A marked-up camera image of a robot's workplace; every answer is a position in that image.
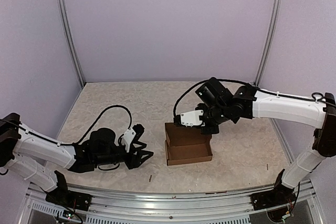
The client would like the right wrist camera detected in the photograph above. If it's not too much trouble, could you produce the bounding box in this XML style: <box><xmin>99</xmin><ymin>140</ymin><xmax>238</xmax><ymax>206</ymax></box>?
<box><xmin>174</xmin><ymin>110</ymin><xmax>205</xmax><ymax>127</ymax></box>

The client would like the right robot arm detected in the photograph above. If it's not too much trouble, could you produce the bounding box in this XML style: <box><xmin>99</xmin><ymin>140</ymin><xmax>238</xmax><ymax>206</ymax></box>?
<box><xmin>196</xmin><ymin>77</ymin><xmax>335</xmax><ymax>205</ymax></box>

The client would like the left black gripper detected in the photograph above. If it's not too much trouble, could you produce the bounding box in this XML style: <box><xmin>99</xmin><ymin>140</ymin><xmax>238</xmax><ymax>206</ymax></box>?
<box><xmin>94</xmin><ymin>142</ymin><xmax>154</xmax><ymax>169</ymax></box>

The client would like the left aluminium frame post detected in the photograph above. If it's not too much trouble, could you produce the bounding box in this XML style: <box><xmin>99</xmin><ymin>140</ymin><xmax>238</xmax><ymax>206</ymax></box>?
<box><xmin>57</xmin><ymin>0</ymin><xmax>86</xmax><ymax>89</ymax></box>

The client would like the right aluminium frame post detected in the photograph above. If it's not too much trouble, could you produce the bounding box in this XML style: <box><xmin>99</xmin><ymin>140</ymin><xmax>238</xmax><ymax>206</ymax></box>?
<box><xmin>254</xmin><ymin>0</ymin><xmax>281</xmax><ymax>86</ymax></box>

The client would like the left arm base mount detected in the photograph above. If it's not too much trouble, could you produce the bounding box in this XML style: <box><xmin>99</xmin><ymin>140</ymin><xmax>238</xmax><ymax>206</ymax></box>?
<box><xmin>46</xmin><ymin>191</ymin><xmax>92</xmax><ymax>211</ymax></box>

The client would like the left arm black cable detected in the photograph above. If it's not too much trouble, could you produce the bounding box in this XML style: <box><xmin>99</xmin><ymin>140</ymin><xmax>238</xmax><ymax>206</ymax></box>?
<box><xmin>0</xmin><ymin>104</ymin><xmax>132</xmax><ymax>169</ymax></box>

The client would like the brown cardboard box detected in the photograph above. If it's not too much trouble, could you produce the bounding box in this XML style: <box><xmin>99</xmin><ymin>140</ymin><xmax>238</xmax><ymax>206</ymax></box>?
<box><xmin>165</xmin><ymin>123</ymin><xmax>213</xmax><ymax>166</ymax></box>

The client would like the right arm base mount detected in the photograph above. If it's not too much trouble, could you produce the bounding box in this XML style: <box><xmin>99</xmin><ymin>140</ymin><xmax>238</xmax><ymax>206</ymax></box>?
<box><xmin>250</xmin><ymin>189</ymin><xmax>296</xmax><ymax>210</ymax></box>

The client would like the front aluminium rail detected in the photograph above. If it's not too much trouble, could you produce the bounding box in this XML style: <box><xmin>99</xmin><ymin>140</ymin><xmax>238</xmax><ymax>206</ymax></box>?
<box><xmin>14</xmin><ymin>180</ymin><xmax>327</xmax><ymax>223</ymax></box>

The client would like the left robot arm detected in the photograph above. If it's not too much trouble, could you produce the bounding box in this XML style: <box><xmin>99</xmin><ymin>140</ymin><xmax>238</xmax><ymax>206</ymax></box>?
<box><xmin>1</xmin><ymin>113</ymin><xmax>154</xmax><ymax>206</ymax></box>

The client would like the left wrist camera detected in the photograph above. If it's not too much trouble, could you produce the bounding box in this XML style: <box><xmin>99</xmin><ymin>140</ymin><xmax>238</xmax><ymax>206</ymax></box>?
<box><xmin>120</xmin><ymin>124</ymin><xmax>144</xmax><ymax>153</ymax></box>

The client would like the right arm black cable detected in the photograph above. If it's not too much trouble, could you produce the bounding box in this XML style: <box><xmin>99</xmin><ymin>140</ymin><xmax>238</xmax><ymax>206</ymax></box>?
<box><xmin>172</xmin><ymin>78</ymin><xmax>336</xmax><ymax>122</ymax></box>

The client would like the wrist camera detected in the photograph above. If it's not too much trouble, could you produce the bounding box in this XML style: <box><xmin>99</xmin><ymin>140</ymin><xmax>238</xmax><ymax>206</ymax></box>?
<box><xmin>120</xmin><ymin>124</ymin><xmax>144</xmax><ymax>153</ymax></box>
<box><xmin>174</xmin><ymin>110</ymin><xmax>205</xmax><ymax>127</ymax></box>

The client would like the aluminium frame post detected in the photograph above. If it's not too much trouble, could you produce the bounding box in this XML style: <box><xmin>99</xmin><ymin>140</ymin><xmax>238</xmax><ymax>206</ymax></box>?
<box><xmin>254</xmin><ymin>0</ymin><xmax>281</xmax><ymax>86</ymax></box>
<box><xmin>57</xmin><ymin>0</ymin><xmax>86</xmax><ymax>89</ymax></box>

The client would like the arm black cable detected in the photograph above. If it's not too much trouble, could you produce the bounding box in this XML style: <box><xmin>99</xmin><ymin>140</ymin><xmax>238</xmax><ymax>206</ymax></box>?
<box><xmin>172</xmin><ymin>78</ymin><xmax>336</xmax><ymax>122</ymax></box>
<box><xmin>0</xmin><ymin>104</ymin><xmax>132</xmax><ymax>169</ymax></box>

